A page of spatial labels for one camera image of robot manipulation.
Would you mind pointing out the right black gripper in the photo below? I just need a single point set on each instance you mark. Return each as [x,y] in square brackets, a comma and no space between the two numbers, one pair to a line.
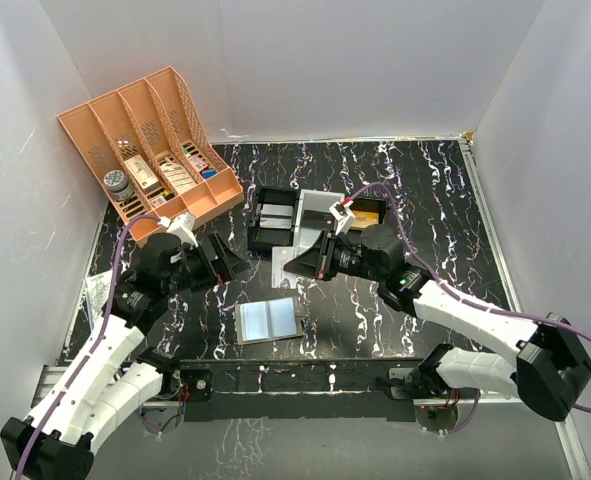
[318,261]

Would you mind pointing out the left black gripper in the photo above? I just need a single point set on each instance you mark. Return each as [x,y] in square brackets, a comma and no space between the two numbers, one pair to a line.
[220,269]

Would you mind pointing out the white credit card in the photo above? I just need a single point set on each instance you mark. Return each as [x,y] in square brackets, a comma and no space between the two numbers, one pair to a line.
[281,279]

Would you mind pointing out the grey leather card holder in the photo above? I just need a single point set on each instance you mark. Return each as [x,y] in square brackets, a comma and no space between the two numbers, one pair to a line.
[266,321]

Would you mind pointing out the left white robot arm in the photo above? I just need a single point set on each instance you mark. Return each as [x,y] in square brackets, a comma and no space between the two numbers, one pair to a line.
[60,436]

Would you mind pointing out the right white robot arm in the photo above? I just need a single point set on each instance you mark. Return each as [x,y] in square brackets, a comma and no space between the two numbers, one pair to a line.
[541,362]

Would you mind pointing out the black left card tray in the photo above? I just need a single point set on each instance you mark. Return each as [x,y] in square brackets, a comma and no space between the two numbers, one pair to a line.
[261,241]

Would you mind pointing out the black card tray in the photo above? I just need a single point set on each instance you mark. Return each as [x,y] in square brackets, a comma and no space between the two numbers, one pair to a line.
[367,204]
[261,241]

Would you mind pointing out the white middle card tray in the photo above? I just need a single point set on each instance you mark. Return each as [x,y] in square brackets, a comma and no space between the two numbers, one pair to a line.
[312,200]

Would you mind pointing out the gold credit card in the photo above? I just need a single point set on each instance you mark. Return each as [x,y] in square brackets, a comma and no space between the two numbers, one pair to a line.
[364,219]

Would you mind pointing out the silver credit card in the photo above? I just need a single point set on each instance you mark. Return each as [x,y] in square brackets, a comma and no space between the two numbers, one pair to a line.
[275,216]

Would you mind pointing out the black right card tray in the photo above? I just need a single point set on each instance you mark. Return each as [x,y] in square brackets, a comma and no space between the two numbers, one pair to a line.
[367,204]

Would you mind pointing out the white label card stack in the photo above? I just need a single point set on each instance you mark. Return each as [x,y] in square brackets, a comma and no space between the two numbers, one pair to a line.
[176,175]

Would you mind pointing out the blue small object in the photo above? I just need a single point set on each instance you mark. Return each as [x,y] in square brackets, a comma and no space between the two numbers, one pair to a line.
[208,173]

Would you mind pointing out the small colourful packet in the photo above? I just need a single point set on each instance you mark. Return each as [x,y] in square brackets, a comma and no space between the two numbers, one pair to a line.
[195,158]

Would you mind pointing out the white red box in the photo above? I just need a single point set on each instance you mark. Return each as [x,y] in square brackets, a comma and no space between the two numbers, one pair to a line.
[142,173]

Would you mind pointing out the round patterned tin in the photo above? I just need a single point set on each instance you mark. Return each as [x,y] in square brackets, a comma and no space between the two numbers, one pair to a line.
[118,185]

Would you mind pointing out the white patterned paper sheet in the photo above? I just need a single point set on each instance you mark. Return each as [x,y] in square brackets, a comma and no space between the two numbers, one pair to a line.
[97,291]

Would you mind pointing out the orange plastic file organizer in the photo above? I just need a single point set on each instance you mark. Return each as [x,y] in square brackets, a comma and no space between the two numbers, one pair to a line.
[152,117]

